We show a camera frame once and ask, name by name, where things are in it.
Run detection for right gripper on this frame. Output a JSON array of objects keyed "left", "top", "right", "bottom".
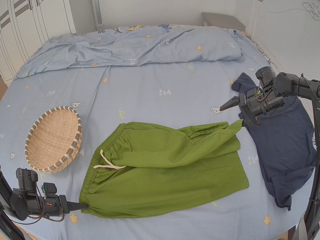
[{"left": 219, "top": 93, "right": 285, "bottom": 128}]

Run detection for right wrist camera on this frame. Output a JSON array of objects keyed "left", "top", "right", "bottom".
[{"left": 246, "top": 88, "right": 262, "bottom": 100}]

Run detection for bed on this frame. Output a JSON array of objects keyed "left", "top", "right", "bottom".
[{"left": 0, "top": 0, "right": 320, "bottom": 240}]

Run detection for white wardrobe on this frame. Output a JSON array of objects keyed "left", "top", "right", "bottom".
[{"left": 0, "top": 0, "right": 77, "bottom": 82}]

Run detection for round woven basket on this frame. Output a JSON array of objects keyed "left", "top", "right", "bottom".
[{"left": 25, "top": 106, "right": 83, "bottom": 174}]

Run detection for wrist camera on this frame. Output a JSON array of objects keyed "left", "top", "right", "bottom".
[
  {"left": 246, "top": 88, "right": 262, "bottom": 100},
  {"left": 42, "top": 183, "right": 58, "bottom": 198}
]

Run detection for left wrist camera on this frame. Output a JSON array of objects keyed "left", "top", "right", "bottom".
[{"left": 42, "top": 183, "right": 58, "bottom": 198}]

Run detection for pale blue quilt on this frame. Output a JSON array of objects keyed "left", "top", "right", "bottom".
[{"left": 14, "top": 24, "right": 244, "bottom": 81}]

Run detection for dark blue T-shirt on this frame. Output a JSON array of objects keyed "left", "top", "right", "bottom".
[{"left": 230, "top": 72, "right": 318, "bottom": 211}]

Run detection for green shorts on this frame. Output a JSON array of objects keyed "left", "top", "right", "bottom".
[{"left": 79, "top": 120, "right": 250, "bottom": 219}]

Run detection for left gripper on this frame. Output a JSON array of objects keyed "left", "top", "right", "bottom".
[{"left": 41, "top": 195, "right": 71, "bottom": 222}]

